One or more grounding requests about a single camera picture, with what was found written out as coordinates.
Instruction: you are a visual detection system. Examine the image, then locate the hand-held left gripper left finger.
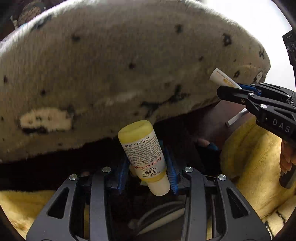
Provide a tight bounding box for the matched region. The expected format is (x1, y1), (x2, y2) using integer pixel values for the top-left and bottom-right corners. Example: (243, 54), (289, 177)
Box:
(26, 158), (130, 241)

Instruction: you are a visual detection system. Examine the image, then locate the yellow fleece clothing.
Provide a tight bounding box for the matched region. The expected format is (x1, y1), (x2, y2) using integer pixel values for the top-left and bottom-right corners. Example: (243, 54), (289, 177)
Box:
(0, 116), (296, 241)

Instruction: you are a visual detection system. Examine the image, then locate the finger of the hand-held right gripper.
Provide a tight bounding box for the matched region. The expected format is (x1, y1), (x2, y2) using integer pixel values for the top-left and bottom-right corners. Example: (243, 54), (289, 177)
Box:
(238, 82), (264, 95)
(217, 85), (257, 105)

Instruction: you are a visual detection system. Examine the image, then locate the yellow lotion bottle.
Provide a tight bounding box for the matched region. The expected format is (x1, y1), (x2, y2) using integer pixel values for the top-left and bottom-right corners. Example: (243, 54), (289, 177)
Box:
(118, 120), (171, 196)

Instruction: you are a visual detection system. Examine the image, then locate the grey printed fleece blanket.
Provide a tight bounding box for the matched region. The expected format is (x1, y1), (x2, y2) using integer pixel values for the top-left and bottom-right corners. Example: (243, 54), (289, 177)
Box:
(0, 0), (271, 164)

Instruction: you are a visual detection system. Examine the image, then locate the white-lined bin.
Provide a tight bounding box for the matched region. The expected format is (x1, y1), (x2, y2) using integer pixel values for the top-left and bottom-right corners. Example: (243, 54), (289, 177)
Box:
(128, 202), (188, 232)

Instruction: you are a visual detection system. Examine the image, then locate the white frame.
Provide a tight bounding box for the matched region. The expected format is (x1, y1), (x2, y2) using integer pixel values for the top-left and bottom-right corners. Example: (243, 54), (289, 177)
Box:
(225, 108), (249, 127)

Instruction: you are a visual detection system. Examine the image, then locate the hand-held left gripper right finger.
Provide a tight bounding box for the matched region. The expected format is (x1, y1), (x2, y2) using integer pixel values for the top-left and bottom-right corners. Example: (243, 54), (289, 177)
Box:
(165, 146), (271, 241)

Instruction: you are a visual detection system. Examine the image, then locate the person's right hand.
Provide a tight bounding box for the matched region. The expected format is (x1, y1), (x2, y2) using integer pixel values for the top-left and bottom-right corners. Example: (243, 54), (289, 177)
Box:
(279, 139), (296, 175)

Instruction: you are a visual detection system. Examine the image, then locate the white cream tube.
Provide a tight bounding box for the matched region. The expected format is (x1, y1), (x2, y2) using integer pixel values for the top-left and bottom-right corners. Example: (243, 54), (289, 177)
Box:
(209, 68), (243, 90)

